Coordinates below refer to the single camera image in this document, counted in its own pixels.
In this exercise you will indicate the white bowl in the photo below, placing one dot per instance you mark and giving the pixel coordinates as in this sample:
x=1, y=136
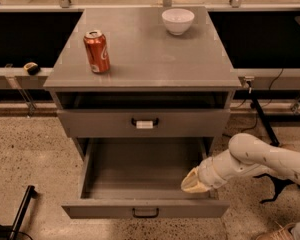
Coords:
x=177, y=20

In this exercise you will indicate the grey drawer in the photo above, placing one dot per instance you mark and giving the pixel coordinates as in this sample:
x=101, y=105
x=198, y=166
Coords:
x=141, y=178
x=83, y=123

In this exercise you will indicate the black chair base leg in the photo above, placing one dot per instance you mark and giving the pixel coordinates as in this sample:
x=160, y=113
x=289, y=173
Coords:
x=279, y=186

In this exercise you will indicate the grey top drawer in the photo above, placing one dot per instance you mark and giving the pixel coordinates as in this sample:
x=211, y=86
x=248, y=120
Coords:
x=83, y=123

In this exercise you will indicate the black pole stand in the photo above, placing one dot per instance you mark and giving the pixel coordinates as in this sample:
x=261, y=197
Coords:
x=264, y=120

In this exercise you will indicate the small black yellow device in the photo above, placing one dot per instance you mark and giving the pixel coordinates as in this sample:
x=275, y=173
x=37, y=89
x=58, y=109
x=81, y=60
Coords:
x=32, y=68

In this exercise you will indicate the red soda can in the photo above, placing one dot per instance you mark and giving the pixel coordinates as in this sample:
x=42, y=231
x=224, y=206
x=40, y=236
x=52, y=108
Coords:
x=96, y=47

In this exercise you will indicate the black stand leg left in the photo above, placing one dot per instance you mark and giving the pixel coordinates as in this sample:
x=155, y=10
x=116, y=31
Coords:
x=13, y=231

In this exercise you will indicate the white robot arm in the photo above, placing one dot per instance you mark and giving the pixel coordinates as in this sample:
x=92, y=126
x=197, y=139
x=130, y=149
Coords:
x=246, y=156

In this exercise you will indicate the tan sneaker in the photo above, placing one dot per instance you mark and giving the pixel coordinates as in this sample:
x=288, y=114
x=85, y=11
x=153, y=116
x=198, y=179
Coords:
x=282, y=233

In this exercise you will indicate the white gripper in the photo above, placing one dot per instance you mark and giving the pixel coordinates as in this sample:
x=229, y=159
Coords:
x=207, y=176

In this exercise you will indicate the grey drawer cabinet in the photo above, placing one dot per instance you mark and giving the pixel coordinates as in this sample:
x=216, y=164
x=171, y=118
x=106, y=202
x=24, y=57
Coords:
x=150, y=69

